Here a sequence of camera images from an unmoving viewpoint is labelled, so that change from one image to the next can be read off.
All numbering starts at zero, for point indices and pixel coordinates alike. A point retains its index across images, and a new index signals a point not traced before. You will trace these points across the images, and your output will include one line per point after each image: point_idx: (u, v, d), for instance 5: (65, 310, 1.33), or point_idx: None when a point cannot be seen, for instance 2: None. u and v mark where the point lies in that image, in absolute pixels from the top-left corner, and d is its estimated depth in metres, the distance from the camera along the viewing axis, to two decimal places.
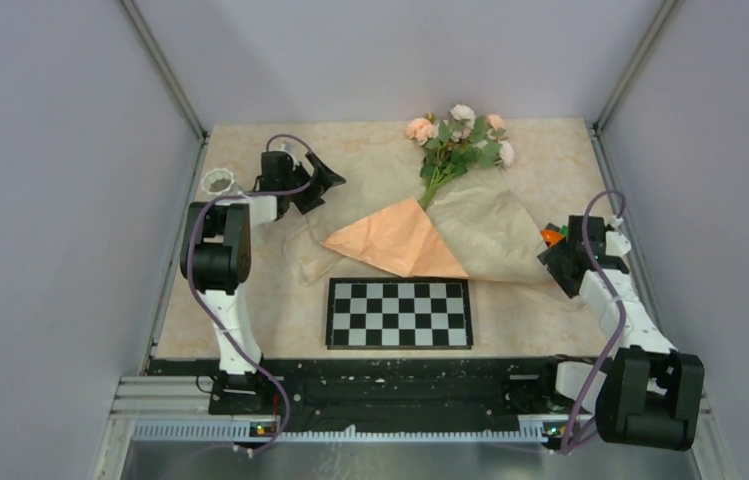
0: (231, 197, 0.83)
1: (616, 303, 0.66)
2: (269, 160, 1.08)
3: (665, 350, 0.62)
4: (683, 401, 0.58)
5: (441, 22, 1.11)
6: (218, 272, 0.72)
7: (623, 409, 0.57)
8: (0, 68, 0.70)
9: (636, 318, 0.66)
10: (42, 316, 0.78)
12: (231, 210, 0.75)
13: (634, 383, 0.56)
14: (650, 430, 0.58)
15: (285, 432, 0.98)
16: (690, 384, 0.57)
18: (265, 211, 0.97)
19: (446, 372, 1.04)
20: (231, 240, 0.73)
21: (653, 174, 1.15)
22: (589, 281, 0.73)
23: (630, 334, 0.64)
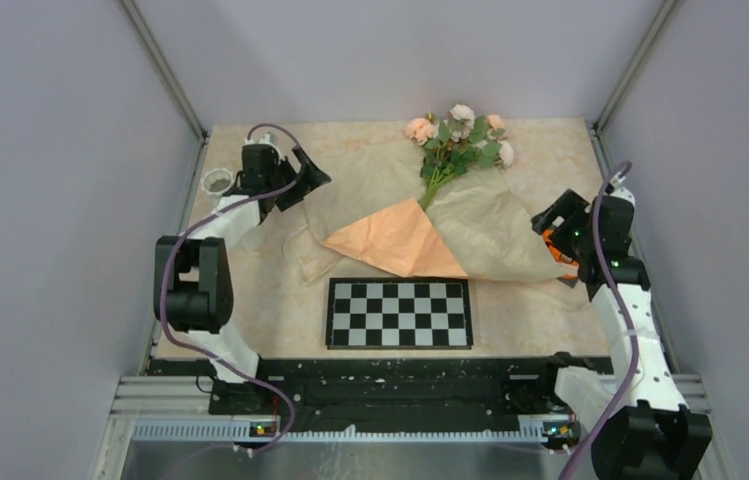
0: (202, 222, 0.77)
1: (629, 341, 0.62)
2: (250, 155, 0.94)
3: (673, 405, 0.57)
4: (684, 456, 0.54)
5: (441, 22, 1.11)
6: (196, 316, 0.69)
7: (621, 463, 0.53)
8: (0, 68, 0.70)
9: (649, 362, 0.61)
10: (43, 316, 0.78)
12: (204, 248, 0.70)
13: (636, 441, 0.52)
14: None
15: (289, 432, 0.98)
16: (694, 444, 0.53)
18: (244, 222, 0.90)
19: (446, 372, 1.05)
20: (207, 282, 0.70)
21: (653, 174, 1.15)
22: (605, 295, 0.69)
23: (639, 384, 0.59)
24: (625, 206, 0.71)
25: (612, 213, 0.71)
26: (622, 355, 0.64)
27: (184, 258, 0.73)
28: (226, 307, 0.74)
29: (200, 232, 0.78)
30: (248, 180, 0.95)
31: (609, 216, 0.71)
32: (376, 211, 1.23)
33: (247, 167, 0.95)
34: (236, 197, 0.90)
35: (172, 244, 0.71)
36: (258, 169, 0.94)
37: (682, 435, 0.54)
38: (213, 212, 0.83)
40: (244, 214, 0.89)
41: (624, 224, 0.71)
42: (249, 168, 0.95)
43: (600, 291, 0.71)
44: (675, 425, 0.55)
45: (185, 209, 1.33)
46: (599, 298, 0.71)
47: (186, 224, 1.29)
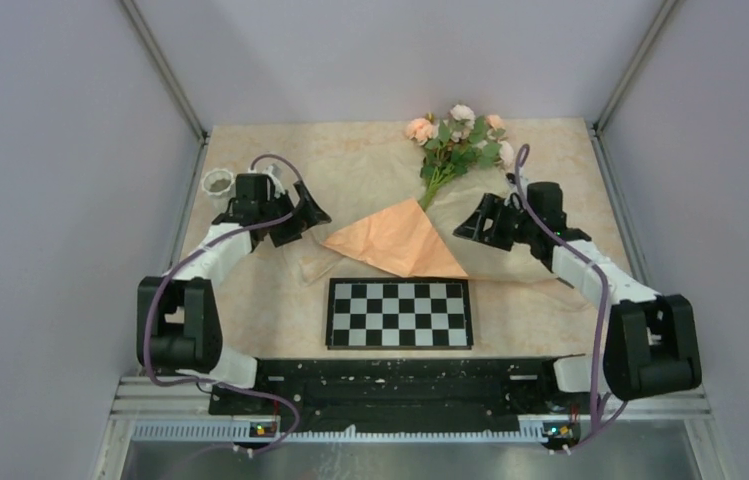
0: (185, 261, 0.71)
1: (593, 269, 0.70)
2: (243, 182, 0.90)
3: (653, 296, 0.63)
4: (681, 340, 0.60)
5: (441, 22, 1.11)
6: (181, 361, 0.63)
7: (633, 363, 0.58)
8: (0, 67, 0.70)
9: (615, 276, 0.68)
10: (43, 316, 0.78)
12: (191, 288, 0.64)
13: (634, 333, 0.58)
14: (662, 378, 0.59)
15: (293, 432, 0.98)
16: (681, 323, 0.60)
18: (235, 254, 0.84)
19: (446, 372, 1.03)
20: (194, 326, 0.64)
21: (653, 174, 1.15)
22: (561, 255, 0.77)
23: (617, 292, 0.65)
24: (553, 186, 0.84)
25: (544, 196, 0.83)
26: (593, 286, 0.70)
27: (169, 298, 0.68)
28: (216, 352, 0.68)
29: (184, 271, 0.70)
30: (240, 207, 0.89)
31: (543, 198, 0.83)
32: (376, 212, 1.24)
33: (240, 194, 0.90)
34: (228, 225, 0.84)
35: (157, 284, 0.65)
36: (252, 196, 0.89)
37: (671, 322, 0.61)
38: (200, 246, 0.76)
40: (234, 246, 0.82)
41: (557, 202, 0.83)
42: (242, 195, 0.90)
43: (555, 255, 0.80)
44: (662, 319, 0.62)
45: (185, 210, 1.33)
46: (559, 263, 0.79)
47: (186, 224, 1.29)
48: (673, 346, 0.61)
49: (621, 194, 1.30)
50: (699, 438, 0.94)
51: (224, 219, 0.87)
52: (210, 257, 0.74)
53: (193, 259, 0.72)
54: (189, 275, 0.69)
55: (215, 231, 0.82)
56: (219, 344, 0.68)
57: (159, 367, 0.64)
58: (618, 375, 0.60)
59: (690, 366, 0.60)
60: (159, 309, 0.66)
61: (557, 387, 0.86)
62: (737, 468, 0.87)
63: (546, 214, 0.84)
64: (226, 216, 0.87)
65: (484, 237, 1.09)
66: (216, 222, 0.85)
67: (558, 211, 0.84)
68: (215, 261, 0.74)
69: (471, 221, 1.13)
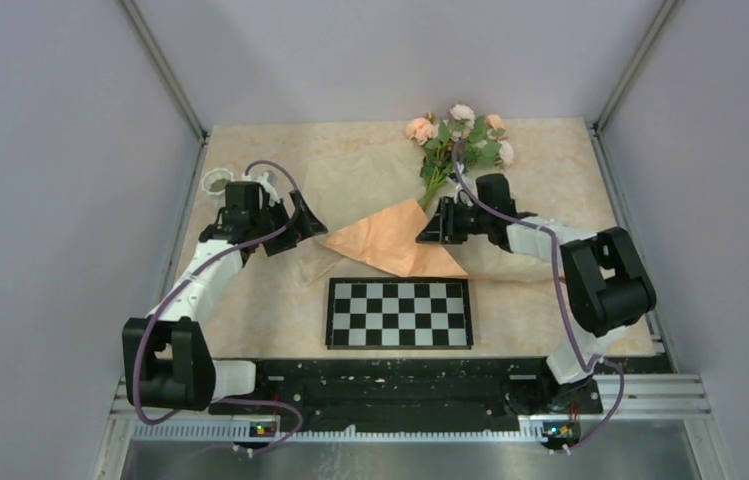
0: (165, 302, 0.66)
1: (543, 232, 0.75)
2: (234, 191, 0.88)
3: (594, 235, 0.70)
4: (627, 262, 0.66)
5: (441, 22, 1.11)
6: (173, 402, 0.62)
7: (593, 291, 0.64)
8: (1, 68, 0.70)
9: (561, 231, 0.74)
10: (42, 315, 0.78)
12: (176, 333, 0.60)
13: (585, 264, 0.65)
14: (621, 300, 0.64)
15: (298, 432, 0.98)
16: (621, 249, 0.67)
18: (225, 274, 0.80)
19: (446, 372, 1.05)
20: (183, 373, 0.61)
21: (653, 174, 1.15)
22: (514, 232, 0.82)
23: (565, 237, 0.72)
24: (499, 177, 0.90)
25: (493, 186, 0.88)
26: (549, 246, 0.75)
27: (158, 336, 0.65)
28: (209, 388, 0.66)
29: (170, 309, 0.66)
30: (230, 217, 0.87)
31: (493, 188, 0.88)
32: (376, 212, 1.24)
33: (230, 204, 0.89)
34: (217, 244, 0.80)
35: (143, 327, 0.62)
36: (242, 204, 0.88)
37: (615, 252, 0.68)
38: (185, 277, 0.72)
40: (225, 265, 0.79)
41: (505, 190, 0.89)
42: (233, 204, 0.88)
43: (509, 234, 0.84)
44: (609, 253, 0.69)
45: (185, 210, 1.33)
46: (514, 240, 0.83)
47: (186, 224, 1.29)
48: (621, 271, 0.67)
49: (621, 194, 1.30)
50: (699, 439, 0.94)
51: (214, 234, 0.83)
52: (197, 288, 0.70)
53: (179, 294, 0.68)
54: (175, 315, 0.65)
55: (202, 252, 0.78)
56: (212, 379, 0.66)
57: (150, 406, 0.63)
58: (583, 308, 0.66)
59: (641, 284, 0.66)
60: (148, 349, 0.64)
61: (556, 382, 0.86)
62: (736, 468, 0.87)
63: (496, 203, 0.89)
64: (215, 230, 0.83)
65: (447, 236, 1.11)
66: (205, 239, 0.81)
67: (507, 196, 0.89)
68: (203, 292, 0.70)
69: (433, 225, 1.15)
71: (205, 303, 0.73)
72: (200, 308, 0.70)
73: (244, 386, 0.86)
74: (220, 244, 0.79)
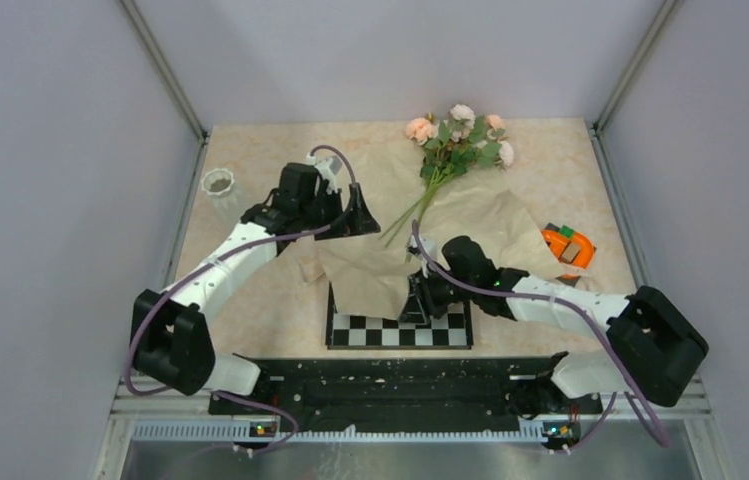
0: (183, 281, 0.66)
1: (557, 302, 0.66)
2: (291, 174, 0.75)
3: (625, 300, 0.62)
4: (675, 323, 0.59)
5: (442, 21, 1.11)
6: (164, 378, 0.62)
7: (659, 371, 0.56)
8: (2, 67, 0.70)
9: (583, 298, 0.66)
10: (44, 313, 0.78)
12: (181, 320, 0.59)
13: (642, 344, 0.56)
14: (684, 368, 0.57)
15: (299, 432, 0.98)
16: (664, 311, 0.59)
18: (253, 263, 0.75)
19: (446, 372, 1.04)
20: (178, 355, 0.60)
21: (654, 174, 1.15)
22: (519, 304, 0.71)
23: (596, 313, 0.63)
24: (464, 241, 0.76)
25: (468, 254, 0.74)
26: (568, 317, 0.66)
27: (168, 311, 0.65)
28: (201, 374, 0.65)
29: (183, 292, 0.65)
30: (281, 202, 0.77)
31: (468, 258, 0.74)
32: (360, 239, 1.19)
33: (284, 187, 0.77)
34: (251, 230, 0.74)
35: (154, 300, 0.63)
36: (294, 193, 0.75)
37: (653, 314, 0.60)
38: (209, 260, 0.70)
40: (253, 255, 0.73)
41: (479, 252, 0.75)
42: (286, 187, 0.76)
43: (513, 307, 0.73)
44: (642, 312, 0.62)
45: (185, 209, 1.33)
46: (520, 311, 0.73)
47: (186, 224, 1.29)
48: (664, 329, 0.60)
49: (621, 193, 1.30)
50: (699, 439, 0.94)
51: (257, 216, 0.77)
52: (216, 275, 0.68)
53: (197, 277, 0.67)
54: (187, 298, 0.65)
55: (236, 235, 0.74)
56: (207, 368, 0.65)
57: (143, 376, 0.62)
58: (652, 387, 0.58)
59: (692, 338, 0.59)
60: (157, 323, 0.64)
61: (567, 393, 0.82)
62: (736, 468, 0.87)
63: (477, 274, 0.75)
64: (258, 213, 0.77)
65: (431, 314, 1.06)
66: (245, 219, 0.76)
67: (484, 260, 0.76)
68: (223, 280, 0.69)
69: (413, 305, 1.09)
71: (222, 294, 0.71)
72: (216, 295, 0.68)
73: (243, 385, 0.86)
74: (255, 231, 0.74)
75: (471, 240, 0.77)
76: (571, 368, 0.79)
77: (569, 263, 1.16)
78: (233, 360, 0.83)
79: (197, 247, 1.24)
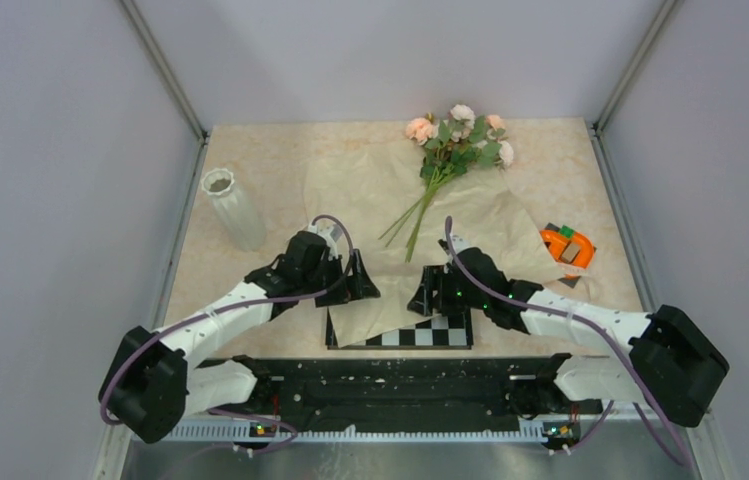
0: (177, 326, 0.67)
1: (575, 320, 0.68)
2: (299, 242, 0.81)
3: (646, 320, 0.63)
4: (696, 342, 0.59)
5: (442, 22, 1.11)
6: (127, 420, 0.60)
7: (685, 392, 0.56)
8: (1, 65, 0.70)
9: (603, 316, 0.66)
10: (43, 311, 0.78)
12: (163, 365, 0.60)
13: (665, 364, 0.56)
14: (705, 388, 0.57)
15: (300, 432, 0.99)
16: (685, 330, 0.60)
18: (247, 320, 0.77)
19: (446, 372, 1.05)
20: (147, 400, 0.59)
21: (654, 174, 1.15)
22: (534, 319, 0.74)
23: (616, 332, 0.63)
24: (476, 254, 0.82)
25: (480, 267, 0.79)
26: (586, 335, 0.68)
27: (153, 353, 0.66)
28: (164, 425, 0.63)
29: (174, 336, 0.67)
30: (284, 267, 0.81)
31: (479, 271, 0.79)
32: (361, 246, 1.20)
33: (290, 254, 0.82)
34: (251, 290, 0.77)
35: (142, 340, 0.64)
36: (298, 262, 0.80)
37: (674, 332, 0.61)
38: (206, 311, 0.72)
40: (251, 311, 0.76)
41: (492, 265, 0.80)
42: (291, 254, 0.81)
43: (528, 321, 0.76)
44: (664, 332, 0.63)
45: (185, 209, 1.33)
46: (535, 327, 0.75)
47: (186, 224, 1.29)
48: (683, 346, 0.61)
49: (621, 193, 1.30)
50: (699, 438, 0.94)
51: (260, 280, 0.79)
52: (209, 326, 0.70)
53: (190, 324, 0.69)
54: (176, 343, 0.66)
55: (237, 291, 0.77)
56: (173, 420, 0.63)
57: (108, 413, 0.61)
58: (674, 409, 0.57)
59: (714, 358, 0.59)
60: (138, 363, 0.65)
61: (571, 396, 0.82)
62: (736, 468, 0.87)
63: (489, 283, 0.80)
64: (262, 276, 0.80)
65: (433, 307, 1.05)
66: (249, 278, 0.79)
67: (496, 272, 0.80)
68: (214, 332, 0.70)
69: (419, 295, 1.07)
71: (210, 344, 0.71)
72: (205, 346, 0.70)
73: (239, 392, 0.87)
74: (254, 289, 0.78)
75: (484, 253, 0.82)
76: (580, 368, 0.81)
77: (569, 263, 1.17)
78: (224, 376, 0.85)
79: (197, 247, 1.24)
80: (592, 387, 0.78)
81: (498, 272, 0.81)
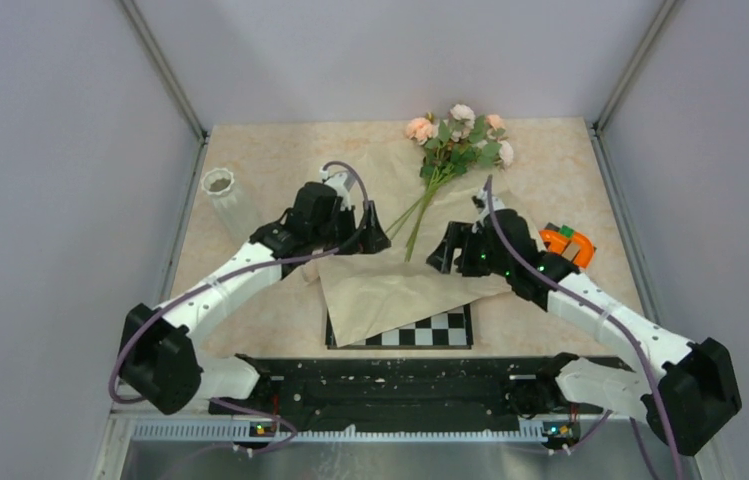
0: (176, 303, 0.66)
1: (609, 321, 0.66)
2: (308, 197, 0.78)
3: (686, 347, 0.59)
4: (726, 381, 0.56)
5: (443, 20, 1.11)
6: (146, 394, 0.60)
7: (695, 427, 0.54)
8: (1, 65, 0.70)
9: (640, 327, 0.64)
10: (43, 312, 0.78)
12: (167, 342, 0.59)
13: (693, 400, 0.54)
14: (716, 427, 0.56)
15: (300, 432, 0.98)
16: (722, 368, 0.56)
18: (256, 281, 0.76)
19: (446, 372, 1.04)
20: (161, 376, 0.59)
21: (655, 174, 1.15)
22: (561, 303, 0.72)
23: (652, 350, 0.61)
24: (510, 216, 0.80)
25: (511, 229, 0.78)
26: (614, 338, 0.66)
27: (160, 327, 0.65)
28: (182, 395, 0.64)
29: (177, 311, 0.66)
30: (293, 223, 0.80)
31: (511, 234, 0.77)
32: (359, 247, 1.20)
33: (297, 209, 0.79)
34: (258, 251, 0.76)
35: (144, 317, 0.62)
36: (306, 216, 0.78)
37: (709, 365, 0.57)
38: (208, 280, 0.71)
40: (256, 278, 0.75)
41: (524, 229, 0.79)
42: (299, 210, 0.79)
43: (553, 301, 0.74)
44: (696, 361, 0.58)
45: (185, 209, 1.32)
46: (557, 307, 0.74)
47: (186, 224, 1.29)
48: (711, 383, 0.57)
49: (621, 193, 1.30)
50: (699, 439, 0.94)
51: (266, 238, 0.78)
52: (212, 297, 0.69)
53: (192, 296, 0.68)
54: (179, 318, 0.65)
55: (242, 255, 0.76)
56: (190, 389, 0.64)
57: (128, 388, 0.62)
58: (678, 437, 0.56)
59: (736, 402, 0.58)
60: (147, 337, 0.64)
61: (567, 395, 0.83)
62: (736, 468, 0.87)
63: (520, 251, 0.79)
64: (268, 234, 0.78)
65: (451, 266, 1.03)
66: (253, 239, 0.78)
67: (528, 239, 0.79)
68: (218, 302, 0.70)
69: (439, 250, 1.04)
71: (218, 311, 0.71)
72: (210, 317, 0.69)
73: (241, 389, 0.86)
74: (258, 251, 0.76)
75: (518, 216, 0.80)
76: (585, 372, 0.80)
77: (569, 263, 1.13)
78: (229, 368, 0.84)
79: (197, 247, 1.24)
80: (596, 393, 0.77)
81: (531, 240, 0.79)
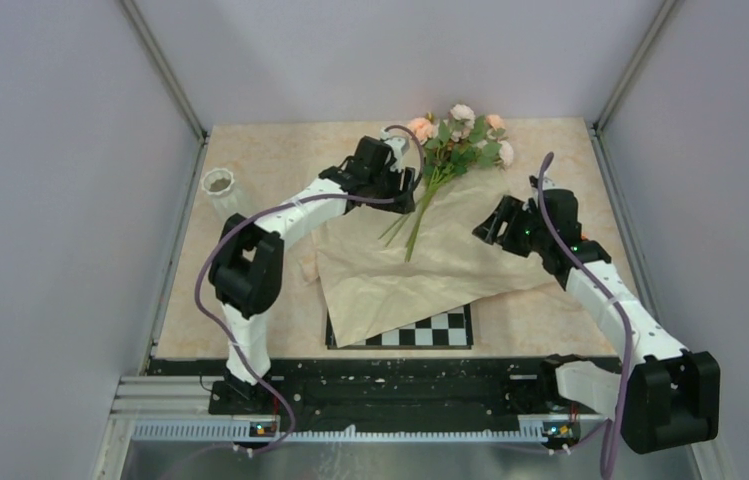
0: (263, 214, 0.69)
1: (615, 305, 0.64)
2: (368, 144, 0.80)
3: (677, 351, 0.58)
4: (705, 402, 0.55)
5: (443, 20, 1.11)
6: (235, 295, 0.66)
7: (651, 423, 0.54)
8: (0, 64, 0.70)
9: (640, 321, 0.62)
10: (42, 313, 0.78)
12: (263, 243, 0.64)
13: (660, 397, 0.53)
14: (676, 435, 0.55)
15: (295, 431, 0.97)
16: (705, 382, 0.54)
18: (326, 211, 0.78)
19: (446, 372, 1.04)
20: (254, 276, 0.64)
21: (655, 173, 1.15)
22: (577, 279, 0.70)
23: (642, 343, 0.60)
24: (569, 193, 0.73)
25: (560, 203, 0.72)
26: (613, 323, 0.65)
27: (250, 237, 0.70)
28: (265, 302, 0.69)
29: (267, 221, 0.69)
30: (353, 168, 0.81)
31: (558, 206, 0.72)
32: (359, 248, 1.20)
33: (359, 156, 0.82)
34: (330, 184, 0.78)
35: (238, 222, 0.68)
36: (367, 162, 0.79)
37: (695, 379, 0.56)
38: (292, 200, 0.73)
40: (327, 207, 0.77)
41: (573, 209, 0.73)
42: (360, 155, 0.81)
43: (570, 276, 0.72)
44: (686, 372, 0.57)
45: (185, 209, 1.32)
46: (573, 284, 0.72)
47: (186, 224, 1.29)
48: (694, 401, 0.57)
49: (621, 193, 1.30)
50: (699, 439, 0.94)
51: (332, 176, 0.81)
52: (295, 214, 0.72)
53: (279, 212, 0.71)
54: (270, 226, 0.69)
55: (316, 186, 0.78)
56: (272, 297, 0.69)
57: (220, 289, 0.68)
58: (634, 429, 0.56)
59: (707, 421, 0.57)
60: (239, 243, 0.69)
61: (560, 390, 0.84)
62: (736, 468, 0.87)
63: (561, 226, 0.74)
64: (334, 173, 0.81)
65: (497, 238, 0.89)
66: (323, 175, 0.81)
67: (572, 218, 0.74)
68: (301, 219, 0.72)
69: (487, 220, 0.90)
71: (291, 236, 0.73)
72: (293, 233, 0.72)
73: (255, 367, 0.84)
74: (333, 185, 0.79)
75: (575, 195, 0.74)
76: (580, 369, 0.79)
77: None
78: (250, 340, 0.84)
79: (197, 247, 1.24)
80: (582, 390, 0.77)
81: (578, 223, 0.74)
